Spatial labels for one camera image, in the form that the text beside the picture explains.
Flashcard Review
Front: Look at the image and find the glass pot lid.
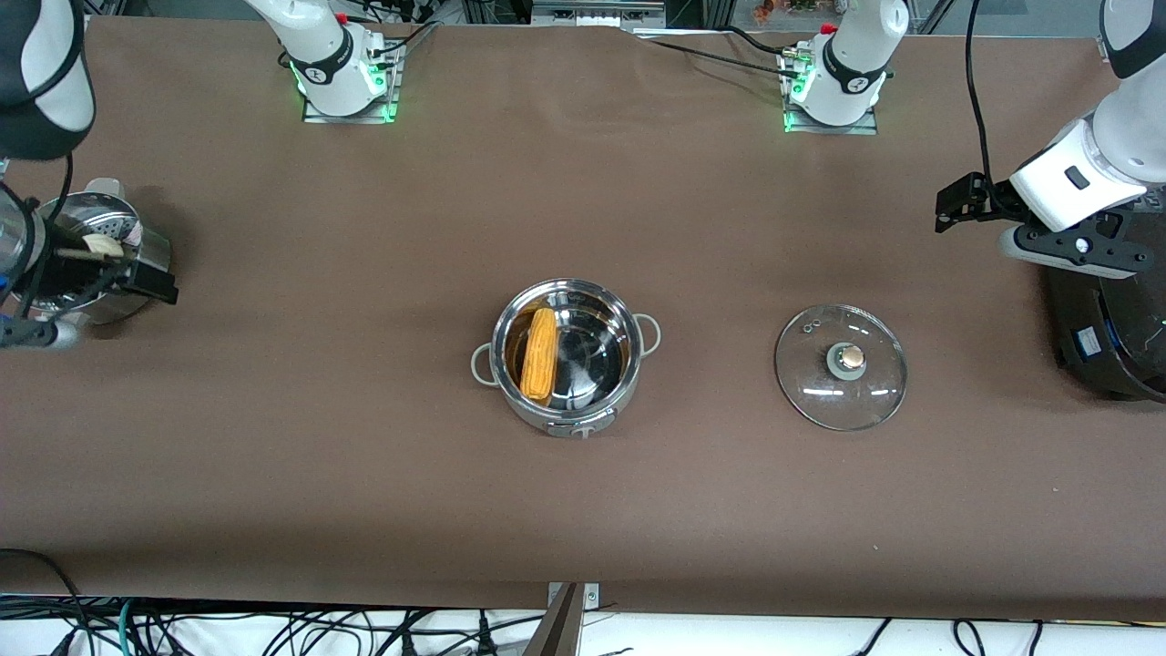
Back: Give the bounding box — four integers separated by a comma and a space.
774, 303, 909, 432

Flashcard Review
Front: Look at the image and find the yellow corn cob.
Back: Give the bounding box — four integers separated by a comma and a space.
521, 308, 559, 403

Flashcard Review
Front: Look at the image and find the stainless steel steamer pot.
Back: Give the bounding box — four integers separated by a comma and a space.
0, 178, 176, 327

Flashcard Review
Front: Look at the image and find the black rice cooker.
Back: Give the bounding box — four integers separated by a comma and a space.
1041, 205, 1166, 404

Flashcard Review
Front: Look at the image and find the brown table cover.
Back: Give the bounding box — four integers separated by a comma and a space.
0, 18, 1166, 622

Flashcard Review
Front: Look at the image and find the grey equipment box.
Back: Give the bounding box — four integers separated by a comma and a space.
530, 0, 668, 30

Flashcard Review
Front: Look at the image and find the silver table clamp plate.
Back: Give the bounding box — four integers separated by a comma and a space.
547, 581, 602, 610

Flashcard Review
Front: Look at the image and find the dark metal bar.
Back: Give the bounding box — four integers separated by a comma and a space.
524, 583, 586, 656

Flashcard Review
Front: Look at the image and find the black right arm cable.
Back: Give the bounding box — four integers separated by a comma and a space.
0, 150, 76, 320

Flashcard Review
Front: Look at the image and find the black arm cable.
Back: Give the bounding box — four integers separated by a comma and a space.
964, 0, 996, 179
0, 150, 76, 320

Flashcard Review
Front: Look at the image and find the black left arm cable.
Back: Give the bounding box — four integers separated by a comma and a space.
964, 0, 996, 179

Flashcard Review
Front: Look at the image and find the black cable on table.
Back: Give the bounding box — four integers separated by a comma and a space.
638, 26, 795, 79

